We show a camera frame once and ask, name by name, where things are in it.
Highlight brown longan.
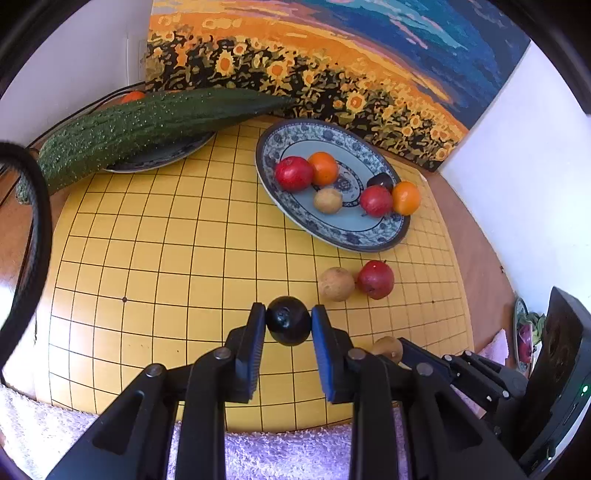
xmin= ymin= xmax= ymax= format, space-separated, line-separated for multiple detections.
xmin=314 ymin=188 xmax=342 ymax=215
xmin=370 ymin=336 xmax=404 ymax=365
xmin=318 ymin=267 xmax=356 ymax=302

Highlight small orange tangerine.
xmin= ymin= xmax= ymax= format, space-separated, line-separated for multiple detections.
xmin=308 ymin=151 xmax=339 ymax=187

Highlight black strap loop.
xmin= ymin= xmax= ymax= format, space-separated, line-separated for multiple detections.
xmin=0 ymin=140 xmax=54 ymax=361

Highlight green bitter gourd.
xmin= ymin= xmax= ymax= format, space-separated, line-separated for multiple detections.
xmin=38 ymin=88 xmax=294 ymax=194

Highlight plate with vegetables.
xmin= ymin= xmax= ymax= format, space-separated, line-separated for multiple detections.
xmin=512 ymin=297 xmax=546 ymax=374

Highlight yellow go board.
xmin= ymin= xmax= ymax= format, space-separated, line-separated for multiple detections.
xmin=35 ymin=121 xmax=474 ymax=431

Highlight dark plum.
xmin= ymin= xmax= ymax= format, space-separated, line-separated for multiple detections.
xmin=367 ymin=172 xmax=394 ymax=193
xmin=264 ymin=296 xmax=311 ymax=346

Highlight brown longan front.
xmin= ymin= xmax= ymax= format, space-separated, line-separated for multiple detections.
xmin=370 ymin=336 xmax=404 ymax=365

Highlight large orange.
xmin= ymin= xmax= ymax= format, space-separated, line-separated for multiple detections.
xmin=392 ymin=181 xmax=422 ymax=216

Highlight small red fruit back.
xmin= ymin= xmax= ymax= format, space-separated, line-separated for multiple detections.
xmin=274 ymin=156 xmax=314 ymax=192

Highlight blue floral porcelain plate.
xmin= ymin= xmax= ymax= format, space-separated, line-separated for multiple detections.
xmin=256 ymin=119 xmax=411 ymax=253

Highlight sunflower field painting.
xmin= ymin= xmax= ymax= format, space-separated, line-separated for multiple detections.
xmin=145 ymin=0 xmax=530 ymax=171

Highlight orange fruit behind gourd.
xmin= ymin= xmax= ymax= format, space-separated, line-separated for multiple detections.
xmin=120 ymin=91 xmax=145 ymax=104

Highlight small plate under gourd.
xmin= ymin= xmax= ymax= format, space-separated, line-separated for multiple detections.
xmin=104 ymin=132 xmax=215 ymax=174

